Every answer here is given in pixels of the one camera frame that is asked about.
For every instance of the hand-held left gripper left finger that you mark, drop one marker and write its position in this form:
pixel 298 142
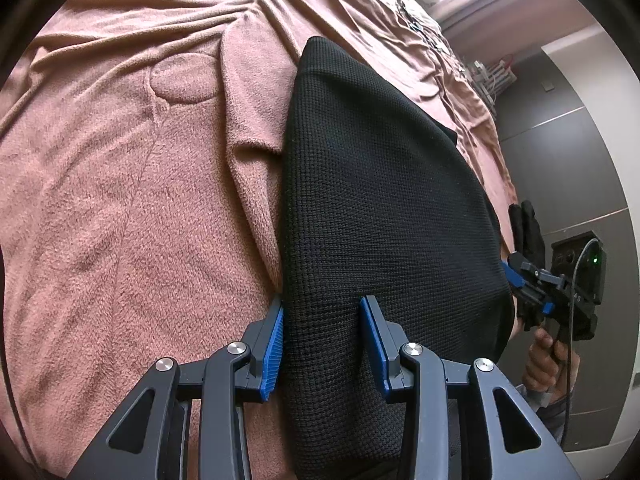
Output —
pixel 272 350

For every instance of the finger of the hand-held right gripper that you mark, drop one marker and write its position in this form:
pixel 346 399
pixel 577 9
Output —
pixel 530 270
pixel 532 305

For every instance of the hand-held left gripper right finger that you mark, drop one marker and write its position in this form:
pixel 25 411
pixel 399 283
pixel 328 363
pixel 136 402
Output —
pixel 375 350

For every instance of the black pants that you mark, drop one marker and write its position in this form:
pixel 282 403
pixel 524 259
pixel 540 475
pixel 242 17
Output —
pixel 380 185

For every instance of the person's right hand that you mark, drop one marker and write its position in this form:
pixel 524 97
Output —
pixel 542 365

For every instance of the dark cloth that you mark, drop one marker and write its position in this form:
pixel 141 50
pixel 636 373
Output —
pixel 530 230

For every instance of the brown blanket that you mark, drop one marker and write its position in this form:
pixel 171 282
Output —
pixel 125 210

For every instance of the pink curtain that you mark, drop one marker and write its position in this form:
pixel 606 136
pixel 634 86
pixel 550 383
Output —
pixel 500 0

